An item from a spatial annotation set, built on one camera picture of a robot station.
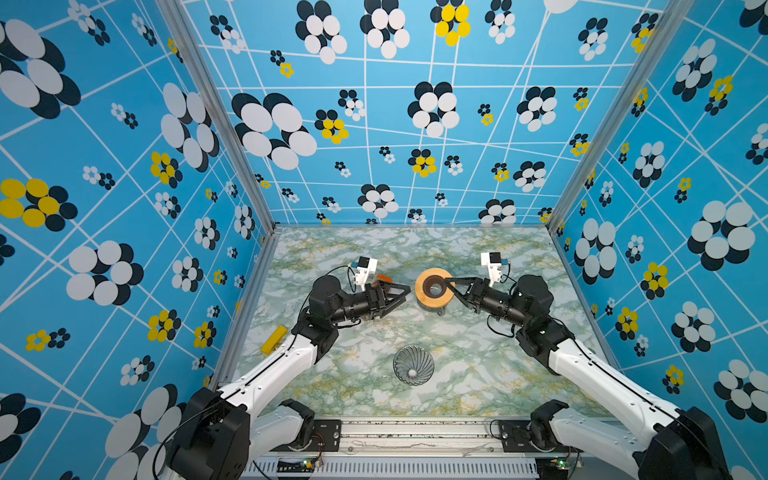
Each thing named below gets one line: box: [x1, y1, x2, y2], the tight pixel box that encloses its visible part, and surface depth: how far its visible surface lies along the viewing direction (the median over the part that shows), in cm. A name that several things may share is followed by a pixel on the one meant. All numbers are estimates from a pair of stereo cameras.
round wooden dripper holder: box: [414, 268, 456, 309], surface depth 73 cm
